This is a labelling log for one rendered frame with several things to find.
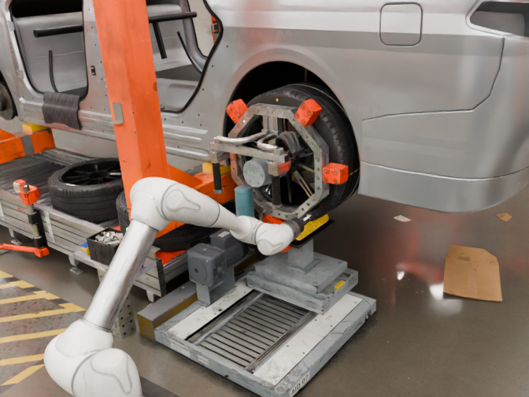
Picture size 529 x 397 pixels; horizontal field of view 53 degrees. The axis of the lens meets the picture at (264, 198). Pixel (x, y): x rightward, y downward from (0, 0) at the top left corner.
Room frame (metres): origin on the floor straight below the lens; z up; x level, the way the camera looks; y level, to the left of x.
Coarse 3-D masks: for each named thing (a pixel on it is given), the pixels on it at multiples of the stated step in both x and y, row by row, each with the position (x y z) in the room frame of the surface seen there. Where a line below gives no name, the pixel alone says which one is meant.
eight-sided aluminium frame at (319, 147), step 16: (256, 112) 2.39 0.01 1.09; (272, 112) 2.33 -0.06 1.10; (288, 112) 2.27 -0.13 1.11; (240, 128) 2.46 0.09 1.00; (304, 128) 2.23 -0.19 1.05; (240, 144) 2.52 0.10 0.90; (320, 144) 2.20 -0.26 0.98; (240, 160) 2.52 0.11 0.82; (320, 160) 2.17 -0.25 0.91; (240, 176) 2.49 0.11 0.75; (320, 176) 2.17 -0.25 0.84; (256, 192) 2.47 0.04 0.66; (320, 192) 2.17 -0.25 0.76; (256, 208) 2.41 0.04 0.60; (288, 208) 2.35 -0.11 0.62; (304, 208) 2.23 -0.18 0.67
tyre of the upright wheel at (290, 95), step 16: (256, 96) 2.51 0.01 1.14; (272, 96) 2.43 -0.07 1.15; (288, 96) 2.38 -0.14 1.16; (304, 96) 2.35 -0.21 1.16; (320, 96) 2.40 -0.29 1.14; (320, 112) 2.28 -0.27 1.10; (336, 112) 2.34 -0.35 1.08; (320, 128) 2.27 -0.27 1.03; (336, 128) 2.25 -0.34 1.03; (352, 128) 2.33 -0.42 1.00; (336, 144) 2.22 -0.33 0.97; (352, 144) 2.28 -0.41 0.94; (336, 160) 2.22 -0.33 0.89; (352, 160) 2.26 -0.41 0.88; (352, 176) 2.28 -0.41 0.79; (336, 192) 2.22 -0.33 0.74; (352, 192) 2.35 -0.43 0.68
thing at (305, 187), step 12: (252, 132) 2.57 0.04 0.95; (252, 144) 2.55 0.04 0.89; (300, 156) 2.37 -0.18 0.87; (300, 168) 2.40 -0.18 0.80; (312, 168) 2.34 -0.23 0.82; (288, 180) 2.42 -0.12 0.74; (300, 180) 2.37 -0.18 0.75; (264, 192) 2.49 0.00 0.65; (288, 192) 2.42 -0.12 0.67; (300, 192) 2.55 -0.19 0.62; (312, 192) 2.33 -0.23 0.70; (288, 204) 2.41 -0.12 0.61; (300, 204) 2.37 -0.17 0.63
